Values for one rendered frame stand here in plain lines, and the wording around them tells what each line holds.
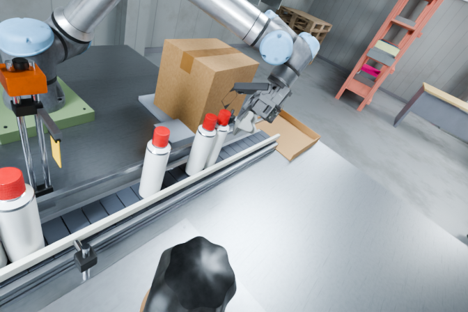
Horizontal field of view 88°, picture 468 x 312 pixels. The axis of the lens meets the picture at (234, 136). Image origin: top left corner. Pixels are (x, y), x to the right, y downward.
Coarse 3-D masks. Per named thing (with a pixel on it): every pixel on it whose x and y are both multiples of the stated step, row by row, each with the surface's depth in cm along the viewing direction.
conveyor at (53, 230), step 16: (240, 144) 93; (240, 160) 86; (176, 176) 70; (208, 176) 74; (128, 192) 61; (176, 192) 66; (80, 208) 54; (96, 208) 55; (112, 208) 56; (144, 208) 59; (48, 224) 49; (64, 224) 50; (80, 224) 51; (112, 224) 53; (48, 240) 47; (0, 288) 40
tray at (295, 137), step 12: (276, 120) 129; (288, 120) 133; (276, 132) 119; (288, 132) 123; (300, 132) 127; (312, 132) 126; (288, 144) 114; (300, 144) 118; (312, 144) 119; (288, 156) 106
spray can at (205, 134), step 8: (208, 120) 61; (216, 120) 62; (200, 128) 64; (208, 128) 63; (200, 136) 63; (208, 136) 63; (200, 144) 65; (208, 144) 65; (192, 152) 67; (200, 152) 66; (208, 152) 68; (192, 160) 68; (200, 160) 68; (192, 168) 70; (200, 168) 70
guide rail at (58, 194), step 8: (256, 120) 94; (264, 120) 99; (232, 128) 84; (192, 144) 71; (176, 152) 66; (120, 168) 56; (128, 168) 56; (136, 168) 58; (96, 176) 52; (104, 176) 52; (112, 176) 54; (80, 184) 49; (88, 184) 50; (96, 184) 52; (56, 192) 46; (64, 192) 47; (72, 192) 48; (40, 200) 44; (48, 200) 45; (56, 200) 46
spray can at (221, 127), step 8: (224, 112) 66; (224, 120) 66; (216, 128) 67; (224, 128) 67; (216, 136) 68; (224, 136) 69; (216, 144) 70; (216, 152) 72; (208, 160) 73; (216, 160) 76
